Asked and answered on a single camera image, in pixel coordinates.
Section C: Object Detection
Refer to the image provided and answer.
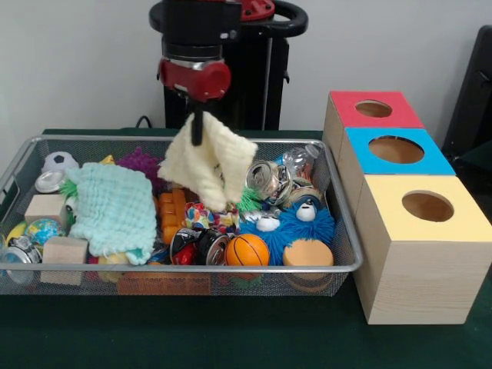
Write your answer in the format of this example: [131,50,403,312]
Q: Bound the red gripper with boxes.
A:
[157,57,232,146]

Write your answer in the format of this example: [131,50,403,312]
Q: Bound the cream waffle cloth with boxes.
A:
[157,112,259,213]

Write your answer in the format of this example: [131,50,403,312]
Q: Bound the colourful knotted rope toy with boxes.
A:
[183,201,241,231]

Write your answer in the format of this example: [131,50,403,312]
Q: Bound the mint green waffle cloth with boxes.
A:
[65,161,158,266]

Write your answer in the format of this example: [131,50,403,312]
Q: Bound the shallow clear mesh bin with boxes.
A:
[0,134,364,297]

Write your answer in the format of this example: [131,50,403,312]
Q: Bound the wooden box with three holes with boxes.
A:
[321,90,492,326]

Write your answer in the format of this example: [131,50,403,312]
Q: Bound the purple spiky ball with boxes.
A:
[115,147,166,193]

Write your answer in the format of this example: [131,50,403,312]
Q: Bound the crushed drink can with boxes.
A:
[245,159,293,201]

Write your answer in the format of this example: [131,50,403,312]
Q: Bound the orange plastic building block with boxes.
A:
[158,190,189,244]

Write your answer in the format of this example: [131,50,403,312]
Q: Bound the orange toy basketball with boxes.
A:
[224,233,271,267]

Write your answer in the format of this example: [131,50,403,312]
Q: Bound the small soccer ball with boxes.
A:
[41,151,80,174]

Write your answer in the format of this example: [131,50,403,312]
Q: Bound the blue fuzzy monster toy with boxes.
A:
[240,201,337,267]

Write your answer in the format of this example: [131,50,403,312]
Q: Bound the tan round foam disc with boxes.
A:
[282,238,334,267]

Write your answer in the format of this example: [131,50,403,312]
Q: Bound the dark green table cloth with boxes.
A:
[459,149,492,181]
[0,128,492,369]

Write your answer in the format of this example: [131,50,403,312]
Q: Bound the black chair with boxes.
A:
[441,25,492,155]

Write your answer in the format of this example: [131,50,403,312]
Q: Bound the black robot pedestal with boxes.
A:
[148,0,309,131]

